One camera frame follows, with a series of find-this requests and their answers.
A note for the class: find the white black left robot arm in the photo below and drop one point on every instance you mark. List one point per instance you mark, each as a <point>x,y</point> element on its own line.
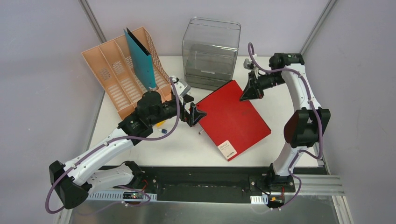
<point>152,120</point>

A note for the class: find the peach plastic file organizer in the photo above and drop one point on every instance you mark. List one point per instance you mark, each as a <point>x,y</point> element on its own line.
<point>112,65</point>

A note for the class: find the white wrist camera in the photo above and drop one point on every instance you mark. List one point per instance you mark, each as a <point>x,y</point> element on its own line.
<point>248,64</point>
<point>179,87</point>

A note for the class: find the teal folder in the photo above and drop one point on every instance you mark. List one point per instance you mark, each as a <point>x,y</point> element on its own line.
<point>142,61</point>

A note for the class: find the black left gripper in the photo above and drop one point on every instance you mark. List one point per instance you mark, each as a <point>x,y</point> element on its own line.
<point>188,114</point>

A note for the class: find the smoked clear drawer box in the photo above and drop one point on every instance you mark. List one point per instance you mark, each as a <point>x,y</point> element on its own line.
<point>209,50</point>

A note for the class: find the aluminium frame rail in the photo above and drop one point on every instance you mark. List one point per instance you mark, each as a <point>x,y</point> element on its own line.
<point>321,185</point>

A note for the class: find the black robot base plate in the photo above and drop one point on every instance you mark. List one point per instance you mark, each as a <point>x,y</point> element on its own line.
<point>208,184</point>

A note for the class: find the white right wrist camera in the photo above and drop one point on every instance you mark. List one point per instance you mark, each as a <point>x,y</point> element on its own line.
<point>248,64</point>

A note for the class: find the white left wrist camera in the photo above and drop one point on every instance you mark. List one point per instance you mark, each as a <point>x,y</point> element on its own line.
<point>179,87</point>

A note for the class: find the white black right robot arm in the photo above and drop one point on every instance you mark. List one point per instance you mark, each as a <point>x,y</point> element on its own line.
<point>306,126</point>

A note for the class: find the red folder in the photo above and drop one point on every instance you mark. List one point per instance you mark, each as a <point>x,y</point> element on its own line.
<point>233,125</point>

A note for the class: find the blue white small bottle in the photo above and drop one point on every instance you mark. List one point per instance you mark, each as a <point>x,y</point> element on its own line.
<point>162,130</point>

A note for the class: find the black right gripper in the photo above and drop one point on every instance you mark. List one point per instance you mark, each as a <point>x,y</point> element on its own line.
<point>252,91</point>

